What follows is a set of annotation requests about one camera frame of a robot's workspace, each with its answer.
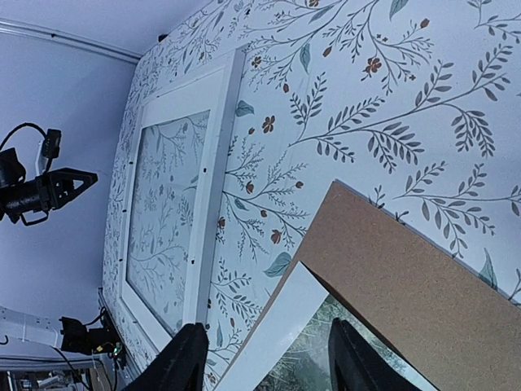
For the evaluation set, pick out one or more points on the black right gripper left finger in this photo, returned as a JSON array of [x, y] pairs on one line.
[[179, 366]]

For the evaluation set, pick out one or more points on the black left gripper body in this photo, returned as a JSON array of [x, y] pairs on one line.
[[24, 197]]

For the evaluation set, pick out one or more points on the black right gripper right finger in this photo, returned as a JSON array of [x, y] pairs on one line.
[[355, 365]]

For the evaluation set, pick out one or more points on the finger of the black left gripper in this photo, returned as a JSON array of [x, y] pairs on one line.
[[59, 187]]

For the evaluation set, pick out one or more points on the landscape photo print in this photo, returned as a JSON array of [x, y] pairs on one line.
[[288, 348]]

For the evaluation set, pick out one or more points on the white picture frame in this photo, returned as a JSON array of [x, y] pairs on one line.
[[200, 261]]

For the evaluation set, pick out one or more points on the floral patterned table mat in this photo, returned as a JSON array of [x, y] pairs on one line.
[[413, 105]]

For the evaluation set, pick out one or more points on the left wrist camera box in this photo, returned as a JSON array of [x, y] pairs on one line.
[[12, 171]]

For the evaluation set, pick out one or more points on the brown frame backing board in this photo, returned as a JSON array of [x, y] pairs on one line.
[[449, 324]]

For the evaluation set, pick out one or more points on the left aluminium corner post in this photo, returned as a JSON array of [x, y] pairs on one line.
[[32, 31]]

